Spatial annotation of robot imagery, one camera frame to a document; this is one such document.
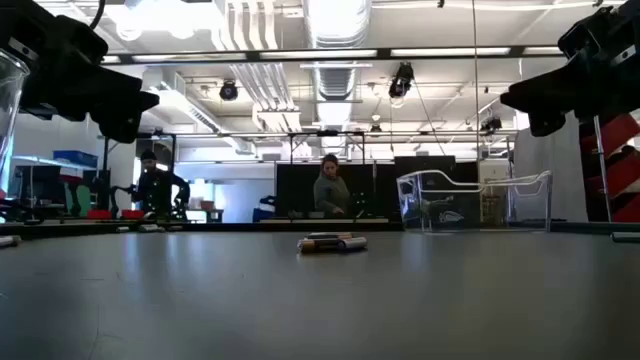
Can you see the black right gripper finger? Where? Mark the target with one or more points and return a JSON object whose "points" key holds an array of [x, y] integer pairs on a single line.
{"points": [[547, 125], [545, 97]]}

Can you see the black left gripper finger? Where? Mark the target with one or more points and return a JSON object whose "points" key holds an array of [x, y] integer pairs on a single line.
{"points": [[130, 97], [122, 125]]}

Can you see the clear plastic bin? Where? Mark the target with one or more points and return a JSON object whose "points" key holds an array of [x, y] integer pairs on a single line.
{"points": [[12, 90], [530, 210]]}

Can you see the small grey battery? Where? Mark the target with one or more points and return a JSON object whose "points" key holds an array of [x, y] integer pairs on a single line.
{"points": [[123, 230], [150, 228]]}

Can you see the white cylindrical battery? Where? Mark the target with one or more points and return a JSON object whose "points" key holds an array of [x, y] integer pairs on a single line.
{"points": [[9, 241]]}

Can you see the white battery blue cap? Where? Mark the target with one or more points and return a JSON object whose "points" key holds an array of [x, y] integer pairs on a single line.
{"points": [[355, 243]]}

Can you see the thick black copper-top battery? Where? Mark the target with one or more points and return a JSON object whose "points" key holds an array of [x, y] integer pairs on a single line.
{"points": [[325, 246]]}

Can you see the black background robot arm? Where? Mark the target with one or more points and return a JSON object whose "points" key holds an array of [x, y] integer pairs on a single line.
{"points": [[120, 190]]}

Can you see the grey curtain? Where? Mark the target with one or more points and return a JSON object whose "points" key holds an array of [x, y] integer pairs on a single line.
{"points": [[550, 175]]}

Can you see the blue storage box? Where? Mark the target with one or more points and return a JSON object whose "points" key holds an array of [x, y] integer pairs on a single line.
{"points": [[75, 159]]}

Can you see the red shelf bin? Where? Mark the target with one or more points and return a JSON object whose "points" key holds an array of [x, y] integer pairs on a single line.
{"points": [[627, 210], [625, 172], [620, 132]]}

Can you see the thin vertical pole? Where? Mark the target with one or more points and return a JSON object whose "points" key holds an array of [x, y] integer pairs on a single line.
{"points": [[475, 100]]}

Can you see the metal shelf rack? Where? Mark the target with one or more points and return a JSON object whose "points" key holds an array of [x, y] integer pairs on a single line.
{"points": [[602, 170]]}

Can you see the person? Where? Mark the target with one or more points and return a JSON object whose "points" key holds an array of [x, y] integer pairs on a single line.
{"points": [[331, 195], [157, 192]]}

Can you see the teal green panel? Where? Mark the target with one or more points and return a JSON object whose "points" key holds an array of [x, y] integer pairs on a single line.
{"points": [[82, 202]]}

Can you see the white background table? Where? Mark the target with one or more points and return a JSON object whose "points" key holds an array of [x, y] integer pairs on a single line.
{"points": [[40, 161]]}

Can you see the red tray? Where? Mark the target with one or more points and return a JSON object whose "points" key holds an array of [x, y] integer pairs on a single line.
{"points": [[100, 215], [132, 215]]}

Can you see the black partition panel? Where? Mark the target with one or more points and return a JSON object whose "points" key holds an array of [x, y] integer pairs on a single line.
{"points": [[425, 165], [295, 190]]}

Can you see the grey cylindrical battery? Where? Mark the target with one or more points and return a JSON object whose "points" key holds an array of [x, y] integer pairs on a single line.
{"points": [[627, 237]]}

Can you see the blue bag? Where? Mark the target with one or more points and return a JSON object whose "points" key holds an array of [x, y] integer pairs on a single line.
{"points": [[264, 210]]}

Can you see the black overhead crossbar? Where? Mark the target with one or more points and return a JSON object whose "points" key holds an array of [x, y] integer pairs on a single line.
{"points": [[384, 52]]}

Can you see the black hanging camera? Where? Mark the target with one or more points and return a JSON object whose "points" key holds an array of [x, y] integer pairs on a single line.
{"points": [[228, 91], [402, 80], [491, 125]]}

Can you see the black background rig frame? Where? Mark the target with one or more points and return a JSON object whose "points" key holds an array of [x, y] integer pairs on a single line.
{"points": [[327, 133]]}

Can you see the corrugated silver ventilation duct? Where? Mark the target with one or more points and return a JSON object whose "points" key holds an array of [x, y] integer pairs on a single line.
{"points": [[337, 80]]}

